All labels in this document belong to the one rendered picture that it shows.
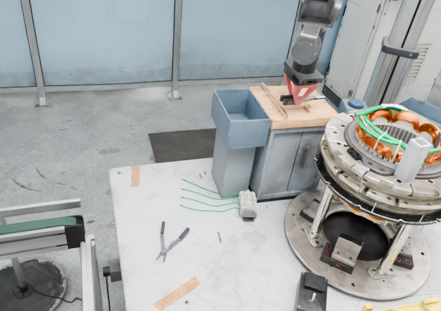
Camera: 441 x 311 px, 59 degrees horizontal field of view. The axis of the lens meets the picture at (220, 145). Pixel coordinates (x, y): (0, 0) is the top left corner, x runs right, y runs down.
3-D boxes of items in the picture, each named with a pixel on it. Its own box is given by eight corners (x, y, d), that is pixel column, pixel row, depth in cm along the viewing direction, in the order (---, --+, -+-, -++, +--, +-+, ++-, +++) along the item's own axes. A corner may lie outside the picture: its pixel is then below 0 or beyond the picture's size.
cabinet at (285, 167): (255, 203, 113) (272, 129, 98) (237, 164, 128) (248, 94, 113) (314, 196, 119) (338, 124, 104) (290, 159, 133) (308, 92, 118)
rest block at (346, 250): (335, 245, 98) (340, 231, 95) (356, 255, 96) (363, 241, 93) (330, 257, 95) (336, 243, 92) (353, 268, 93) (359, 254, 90)
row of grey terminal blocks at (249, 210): (256, 222, 107) (259, 212, 105) (239, 222, 107) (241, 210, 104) (253, 197, 115) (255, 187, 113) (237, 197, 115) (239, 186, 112)
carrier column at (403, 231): (380, 278, 94) (414, 217, 82) (373, 269, 95) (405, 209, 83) (388, 275, 94) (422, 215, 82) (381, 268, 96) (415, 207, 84)
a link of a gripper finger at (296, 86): (289, 111, 98) (296, 78, 92) (277, 96, 103) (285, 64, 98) (312, 109, 100) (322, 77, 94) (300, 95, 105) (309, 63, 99)
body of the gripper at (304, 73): (298, 86, 92) (306, 57, 88) (282, 65, 100) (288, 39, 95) (323, 84, 94) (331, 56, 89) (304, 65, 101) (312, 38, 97)
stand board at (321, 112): (271, 129, 98) (272, 121, 97) (247, 94, 113) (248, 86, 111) (339, 125, 104) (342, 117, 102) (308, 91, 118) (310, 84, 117)
